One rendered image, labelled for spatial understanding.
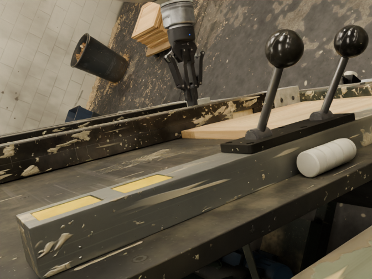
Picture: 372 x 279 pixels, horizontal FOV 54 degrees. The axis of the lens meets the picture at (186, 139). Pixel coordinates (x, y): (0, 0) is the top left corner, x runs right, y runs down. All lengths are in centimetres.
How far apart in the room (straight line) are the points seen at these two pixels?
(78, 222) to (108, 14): 640
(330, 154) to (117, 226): 24
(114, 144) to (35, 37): 533
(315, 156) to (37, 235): 28
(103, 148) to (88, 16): 572
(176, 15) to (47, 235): 80
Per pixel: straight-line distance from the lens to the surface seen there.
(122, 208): 30
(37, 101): 593
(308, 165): 42
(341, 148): 45
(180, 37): 101
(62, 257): 30
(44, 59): 607
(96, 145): 82
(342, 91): 117
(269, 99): 40
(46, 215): 31
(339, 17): 269
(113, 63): 519
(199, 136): 86
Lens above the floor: 178
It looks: 33 degrees down
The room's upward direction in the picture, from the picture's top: 66 degrees counter-clockwise
